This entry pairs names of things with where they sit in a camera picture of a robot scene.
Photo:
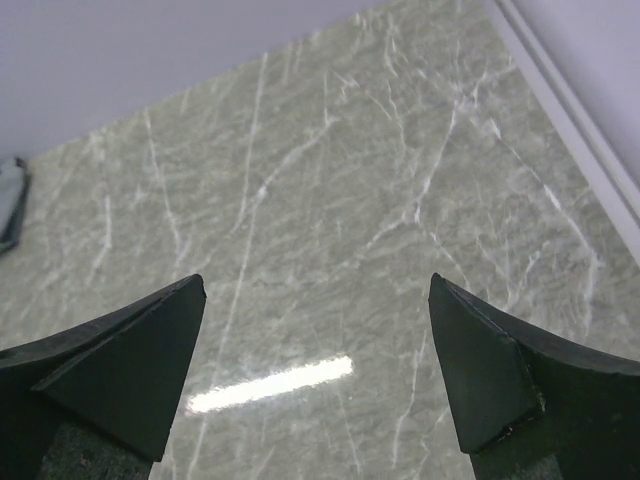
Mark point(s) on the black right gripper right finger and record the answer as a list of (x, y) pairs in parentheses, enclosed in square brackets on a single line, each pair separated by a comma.
[(528, 404)]

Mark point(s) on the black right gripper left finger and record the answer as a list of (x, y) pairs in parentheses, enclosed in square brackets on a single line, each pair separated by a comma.
[(97, 401)]

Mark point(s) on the grey long sleeve shirt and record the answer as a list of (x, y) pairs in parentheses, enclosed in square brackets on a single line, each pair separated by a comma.
[(15, 185)]

